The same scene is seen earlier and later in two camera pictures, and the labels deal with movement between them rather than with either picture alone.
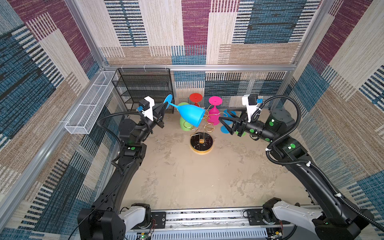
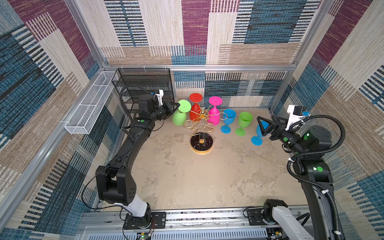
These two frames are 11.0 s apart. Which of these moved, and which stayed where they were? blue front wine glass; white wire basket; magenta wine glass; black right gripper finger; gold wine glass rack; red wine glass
Moved: blue front wine glass; black right gripper finger
Stayed: gold wine glass rack; magenta wine glass; white wire basket; red wine glass
